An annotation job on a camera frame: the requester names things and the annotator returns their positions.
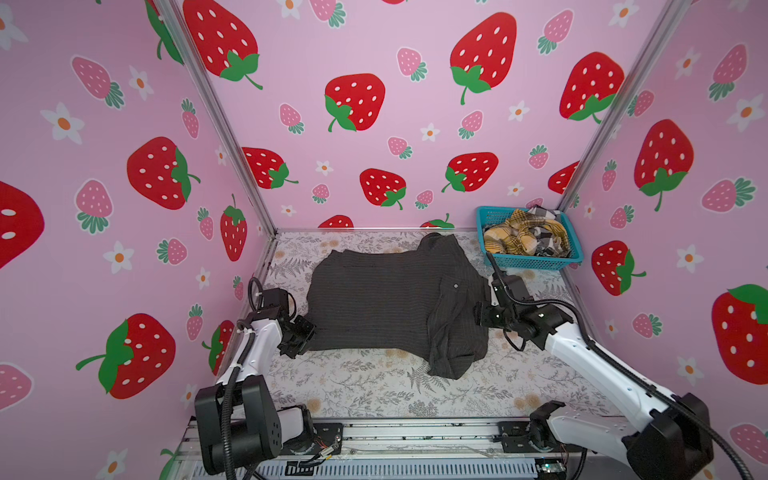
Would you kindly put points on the aluminium right corner post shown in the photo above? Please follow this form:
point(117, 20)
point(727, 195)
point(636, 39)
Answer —
point(659, 36)

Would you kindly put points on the dark grey pinstriped shirt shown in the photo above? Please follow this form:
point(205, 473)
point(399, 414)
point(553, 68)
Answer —
point(420, 301)

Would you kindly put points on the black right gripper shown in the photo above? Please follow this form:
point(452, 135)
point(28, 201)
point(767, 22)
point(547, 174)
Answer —
point(479, 310)

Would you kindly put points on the grey white shirt in basket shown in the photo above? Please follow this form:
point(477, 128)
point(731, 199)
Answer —
point(550, 235)

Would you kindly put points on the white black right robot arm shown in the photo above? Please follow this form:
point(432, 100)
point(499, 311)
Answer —
point(660, 435)

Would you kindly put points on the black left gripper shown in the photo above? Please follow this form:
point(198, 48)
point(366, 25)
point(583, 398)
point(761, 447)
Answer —
point(308, 329)

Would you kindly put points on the aluminium corner post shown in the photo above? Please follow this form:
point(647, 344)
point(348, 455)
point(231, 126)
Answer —
point(659, 36)
point(173, 18)

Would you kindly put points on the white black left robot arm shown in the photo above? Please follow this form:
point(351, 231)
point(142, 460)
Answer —
point(238, 423)

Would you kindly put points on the teal plastic basket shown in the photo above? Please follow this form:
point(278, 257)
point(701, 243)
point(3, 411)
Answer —
point(487, 216)

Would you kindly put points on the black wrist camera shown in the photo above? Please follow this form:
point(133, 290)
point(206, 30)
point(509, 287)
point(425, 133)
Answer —
point(276, 304)
point(508, 287)

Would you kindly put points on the aluminium left corner post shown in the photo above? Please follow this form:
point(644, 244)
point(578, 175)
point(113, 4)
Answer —
point(173, 18)

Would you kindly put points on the yellow plaid shirt in basket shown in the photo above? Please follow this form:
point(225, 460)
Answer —
point(512, 236)

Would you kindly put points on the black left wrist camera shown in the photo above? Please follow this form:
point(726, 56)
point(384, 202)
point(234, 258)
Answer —
point(276, 304)

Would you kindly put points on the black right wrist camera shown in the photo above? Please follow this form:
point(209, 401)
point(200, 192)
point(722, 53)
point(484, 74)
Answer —
point(508, 287)

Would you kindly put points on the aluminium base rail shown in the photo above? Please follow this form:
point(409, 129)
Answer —
point(439, 448)

